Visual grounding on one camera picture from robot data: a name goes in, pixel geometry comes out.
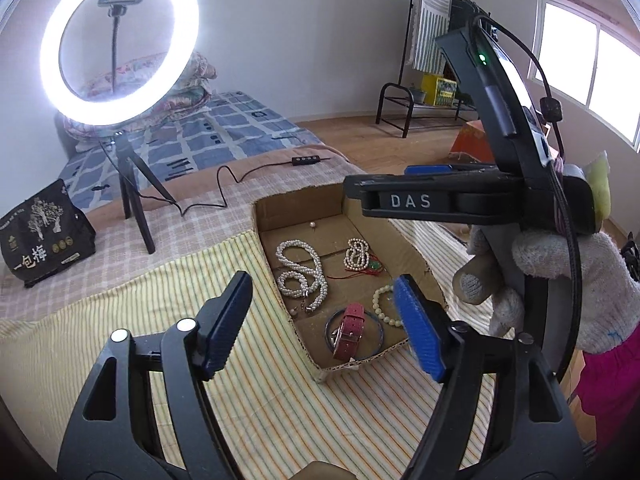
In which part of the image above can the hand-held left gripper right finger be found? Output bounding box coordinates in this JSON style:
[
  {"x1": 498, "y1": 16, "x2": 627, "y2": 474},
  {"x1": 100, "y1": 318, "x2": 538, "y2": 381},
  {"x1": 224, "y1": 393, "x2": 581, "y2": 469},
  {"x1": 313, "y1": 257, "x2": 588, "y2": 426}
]
[{"x1": 394, "y1": 274, "x2": 586, "y2": 480}]

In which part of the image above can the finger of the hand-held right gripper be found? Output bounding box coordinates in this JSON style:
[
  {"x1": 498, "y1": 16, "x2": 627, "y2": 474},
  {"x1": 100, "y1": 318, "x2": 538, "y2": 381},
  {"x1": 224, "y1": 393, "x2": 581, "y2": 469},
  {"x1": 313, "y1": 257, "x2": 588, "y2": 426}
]
[
  {"x1": 404, "y1": 162, "x2": 501, "y2": 177},
  {"x1": 342, "y1": 169, "x2": 526, "y2": 222}
]

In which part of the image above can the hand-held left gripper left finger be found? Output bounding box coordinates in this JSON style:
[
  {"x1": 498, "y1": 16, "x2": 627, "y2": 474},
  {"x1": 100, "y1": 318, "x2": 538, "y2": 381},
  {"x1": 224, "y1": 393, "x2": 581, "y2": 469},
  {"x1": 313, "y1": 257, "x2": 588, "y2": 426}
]
[{"x1": 57, "y1": 271, "x2": 253, "y2": 480}]

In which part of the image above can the red leather strap watch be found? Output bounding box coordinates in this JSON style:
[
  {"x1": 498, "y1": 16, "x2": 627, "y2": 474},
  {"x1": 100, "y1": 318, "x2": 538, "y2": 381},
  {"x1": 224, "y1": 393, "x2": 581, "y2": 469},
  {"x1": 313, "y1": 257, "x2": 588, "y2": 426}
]
[{"x1": 331, "y1": 302, "x2": 366, "y2": 361}]

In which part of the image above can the jade pendant with red cord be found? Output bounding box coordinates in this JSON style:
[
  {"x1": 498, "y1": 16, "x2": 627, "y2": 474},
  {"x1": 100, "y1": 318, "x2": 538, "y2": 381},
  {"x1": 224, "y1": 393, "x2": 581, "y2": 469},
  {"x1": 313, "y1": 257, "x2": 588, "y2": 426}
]
[{"x1": 330, "y1": 257, "x2": 386, "y2": 278}]

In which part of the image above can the short pearl bracelet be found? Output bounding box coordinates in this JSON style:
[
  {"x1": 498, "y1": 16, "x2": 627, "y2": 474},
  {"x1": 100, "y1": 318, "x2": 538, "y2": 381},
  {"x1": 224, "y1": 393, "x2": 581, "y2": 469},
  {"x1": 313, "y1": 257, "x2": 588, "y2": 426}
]
[{"x1": 344, "y1": 237, "x2": 371, "y2": 271}]

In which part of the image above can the long pearl necklace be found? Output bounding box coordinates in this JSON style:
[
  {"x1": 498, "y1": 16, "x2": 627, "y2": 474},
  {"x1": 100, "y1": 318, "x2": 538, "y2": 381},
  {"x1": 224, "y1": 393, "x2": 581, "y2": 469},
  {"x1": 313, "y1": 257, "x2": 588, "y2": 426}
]
[{"x1": 275, "y1": 240, "x2": 329, "y2": 313}]

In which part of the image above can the blue bangle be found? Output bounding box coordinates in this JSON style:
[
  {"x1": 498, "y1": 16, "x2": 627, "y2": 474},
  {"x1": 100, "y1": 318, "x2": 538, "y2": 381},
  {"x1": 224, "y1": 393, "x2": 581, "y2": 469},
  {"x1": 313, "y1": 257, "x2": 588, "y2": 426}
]
[{"x1": 324, "y1": 309, "x2": 386, "y2": 361}]

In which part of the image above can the cardboard box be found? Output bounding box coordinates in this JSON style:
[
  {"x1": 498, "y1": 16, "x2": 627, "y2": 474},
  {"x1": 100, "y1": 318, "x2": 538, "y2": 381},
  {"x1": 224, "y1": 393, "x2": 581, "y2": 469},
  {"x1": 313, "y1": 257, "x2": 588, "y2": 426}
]
[{"x1": 250, "y1": 184, "x2": 448, "y2": 385}]

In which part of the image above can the person's right forearm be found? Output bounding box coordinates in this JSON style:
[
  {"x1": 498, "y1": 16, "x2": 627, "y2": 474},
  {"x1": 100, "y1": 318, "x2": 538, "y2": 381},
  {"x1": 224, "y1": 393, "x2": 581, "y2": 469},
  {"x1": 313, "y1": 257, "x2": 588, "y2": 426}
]
[{"x1": 577, "y1": 332, "x2": 640, "y2": 456}]

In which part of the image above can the person's right hand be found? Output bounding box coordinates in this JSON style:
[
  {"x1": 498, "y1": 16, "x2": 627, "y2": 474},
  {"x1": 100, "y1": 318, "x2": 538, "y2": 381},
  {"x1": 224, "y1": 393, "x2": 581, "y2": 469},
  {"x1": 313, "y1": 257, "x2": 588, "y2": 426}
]
[{"x1": 451, "y1": 227, "x2": 640, "y2": 356}]

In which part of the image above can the orange cloth covered stool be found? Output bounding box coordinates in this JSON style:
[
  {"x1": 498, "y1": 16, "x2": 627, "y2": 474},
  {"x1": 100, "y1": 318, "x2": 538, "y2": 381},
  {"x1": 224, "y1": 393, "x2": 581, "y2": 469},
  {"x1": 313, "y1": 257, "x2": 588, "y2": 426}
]
[{"x1": 448, "y1": 121, "x2": 501, "y2": 163}]

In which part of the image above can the black metal shoe rack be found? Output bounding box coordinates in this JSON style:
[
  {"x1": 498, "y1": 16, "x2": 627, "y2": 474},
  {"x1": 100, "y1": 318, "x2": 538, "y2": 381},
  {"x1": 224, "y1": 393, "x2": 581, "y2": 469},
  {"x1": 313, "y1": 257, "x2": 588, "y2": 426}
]
[{"x1": 376, "y1": 81, "x2": 481, "y2": 139}]

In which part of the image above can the yellow crate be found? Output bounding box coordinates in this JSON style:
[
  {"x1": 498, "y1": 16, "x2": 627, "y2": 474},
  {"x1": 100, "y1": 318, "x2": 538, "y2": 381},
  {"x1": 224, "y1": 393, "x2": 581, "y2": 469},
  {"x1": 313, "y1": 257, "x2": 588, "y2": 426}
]
[{"x1": 420, "y1": 74, "x2": 460, "y2": 107}]

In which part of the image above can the yellow striped cloth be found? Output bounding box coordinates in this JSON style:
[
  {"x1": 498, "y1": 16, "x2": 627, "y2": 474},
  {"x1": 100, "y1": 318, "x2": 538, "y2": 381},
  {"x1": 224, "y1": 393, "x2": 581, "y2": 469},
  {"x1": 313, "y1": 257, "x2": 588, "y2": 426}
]
[{"x1": 0, "y1": 230, "x2": 501, "y2": 480}]

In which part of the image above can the window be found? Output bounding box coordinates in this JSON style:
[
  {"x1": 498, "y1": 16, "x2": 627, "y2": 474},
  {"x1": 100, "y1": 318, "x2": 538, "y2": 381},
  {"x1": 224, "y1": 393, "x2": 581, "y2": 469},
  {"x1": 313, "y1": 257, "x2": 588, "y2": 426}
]
[{"x1": 517, "y1": 0, "x2": 640, "y2": 153}]

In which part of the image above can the beige plaid blanket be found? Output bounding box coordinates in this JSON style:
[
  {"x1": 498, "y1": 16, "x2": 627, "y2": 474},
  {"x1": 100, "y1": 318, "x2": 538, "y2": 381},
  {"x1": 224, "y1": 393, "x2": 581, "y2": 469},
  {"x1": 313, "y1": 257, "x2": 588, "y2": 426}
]
[{"x1": 0, "y1": 144, "x2": 473, "y2": 321}]

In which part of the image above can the dark hanging garment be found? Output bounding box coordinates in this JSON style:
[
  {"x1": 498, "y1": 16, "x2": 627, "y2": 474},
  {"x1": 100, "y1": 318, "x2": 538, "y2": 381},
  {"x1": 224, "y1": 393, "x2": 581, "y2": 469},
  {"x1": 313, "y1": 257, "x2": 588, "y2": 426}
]
[{"x1": 449, "y1": 0, "x2": 488, "y2": 36}]

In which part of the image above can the hanging striped towel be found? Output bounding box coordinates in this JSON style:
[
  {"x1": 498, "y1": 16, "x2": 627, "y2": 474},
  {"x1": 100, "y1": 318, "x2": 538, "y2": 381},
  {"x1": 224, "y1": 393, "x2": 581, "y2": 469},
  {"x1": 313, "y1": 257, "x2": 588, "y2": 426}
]
[{"x1": 410, "y1": 0, "x2": 453, "y2": 75}]

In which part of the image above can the yellow fuzzy cloth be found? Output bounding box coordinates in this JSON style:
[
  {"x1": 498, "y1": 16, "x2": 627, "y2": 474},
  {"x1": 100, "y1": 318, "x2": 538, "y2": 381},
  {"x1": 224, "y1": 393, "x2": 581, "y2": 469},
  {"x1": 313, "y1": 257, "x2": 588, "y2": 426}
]
[{"x1": 587, "y1": 150, "x2": 612, "y2": 223}]

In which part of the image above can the black clothes rack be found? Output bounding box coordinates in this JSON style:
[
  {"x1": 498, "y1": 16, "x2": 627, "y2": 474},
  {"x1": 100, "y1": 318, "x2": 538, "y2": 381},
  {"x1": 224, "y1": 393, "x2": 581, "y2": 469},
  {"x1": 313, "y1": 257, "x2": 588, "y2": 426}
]
[{"x1": 405, "y1": 0, "x2": 493, "y2": 86}]

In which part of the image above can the black tripod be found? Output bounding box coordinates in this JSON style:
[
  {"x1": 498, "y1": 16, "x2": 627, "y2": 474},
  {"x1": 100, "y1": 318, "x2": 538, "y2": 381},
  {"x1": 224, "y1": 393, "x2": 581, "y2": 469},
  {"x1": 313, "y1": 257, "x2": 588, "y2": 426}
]
[{"x1": 102, "y1": 130, "x2": 178, "y2": 256}]

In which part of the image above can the blue patterned bedsheet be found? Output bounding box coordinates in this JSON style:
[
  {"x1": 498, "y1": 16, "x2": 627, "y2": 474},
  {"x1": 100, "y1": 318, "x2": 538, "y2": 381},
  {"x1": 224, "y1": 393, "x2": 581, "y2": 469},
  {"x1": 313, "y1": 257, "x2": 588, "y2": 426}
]
[{"x1": 57, "y1": 90, "x2": 321, "y2": 196}]

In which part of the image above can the black printed snack bag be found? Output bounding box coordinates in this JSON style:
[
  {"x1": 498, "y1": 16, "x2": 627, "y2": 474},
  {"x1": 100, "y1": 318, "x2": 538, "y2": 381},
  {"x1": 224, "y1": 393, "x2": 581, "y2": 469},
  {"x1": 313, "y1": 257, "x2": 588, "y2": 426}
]
[{"x1": 0, "y1": 178, "x2": 97, "y2": 288}]

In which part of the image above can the folded floral quilt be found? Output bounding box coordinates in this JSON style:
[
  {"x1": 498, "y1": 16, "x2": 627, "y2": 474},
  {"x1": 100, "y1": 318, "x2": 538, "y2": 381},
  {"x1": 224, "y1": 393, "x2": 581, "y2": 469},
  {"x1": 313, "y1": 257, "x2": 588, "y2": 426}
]
[{"x1": 64, "y1": 51, "x2": 218, "y2": 136}]

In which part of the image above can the black phone holder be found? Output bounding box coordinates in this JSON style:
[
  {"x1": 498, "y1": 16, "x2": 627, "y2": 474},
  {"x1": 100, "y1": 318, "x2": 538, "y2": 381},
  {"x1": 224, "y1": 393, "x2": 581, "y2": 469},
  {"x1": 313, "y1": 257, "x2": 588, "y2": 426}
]
[{"x1": 98, "y1": 0, "x2": 146, "y2": 91}]

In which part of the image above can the cream bead bracelet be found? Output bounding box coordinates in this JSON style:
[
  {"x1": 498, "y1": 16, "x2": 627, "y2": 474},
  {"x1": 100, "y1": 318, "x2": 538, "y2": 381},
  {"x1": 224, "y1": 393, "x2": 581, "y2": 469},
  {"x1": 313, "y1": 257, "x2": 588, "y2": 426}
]
[{"x1": 371, "y1": 284, "x2": 406, "y2": 328}]

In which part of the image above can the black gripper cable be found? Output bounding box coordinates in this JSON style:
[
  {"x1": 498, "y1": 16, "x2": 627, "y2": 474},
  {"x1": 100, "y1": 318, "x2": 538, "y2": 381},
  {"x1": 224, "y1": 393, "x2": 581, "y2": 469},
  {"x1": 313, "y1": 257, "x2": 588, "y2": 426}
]
[{"x1": 472, "y1": 14, "x2": 583, "y2": 376}]

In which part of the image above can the black ring light cable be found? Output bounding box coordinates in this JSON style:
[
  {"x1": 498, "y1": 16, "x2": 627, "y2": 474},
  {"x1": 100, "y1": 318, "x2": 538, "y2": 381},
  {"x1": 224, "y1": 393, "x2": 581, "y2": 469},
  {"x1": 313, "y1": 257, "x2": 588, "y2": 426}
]
[{"x1": 100, "y1": 135, "x2": 333, "y2": 218}]

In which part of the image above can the white ring light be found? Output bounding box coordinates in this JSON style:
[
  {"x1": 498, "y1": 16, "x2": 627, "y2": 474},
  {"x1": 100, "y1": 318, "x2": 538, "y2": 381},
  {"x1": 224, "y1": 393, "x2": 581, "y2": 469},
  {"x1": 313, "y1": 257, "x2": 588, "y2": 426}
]
[{"x1": 41, "y1": 0, "x2": 200, "y2": 126}]

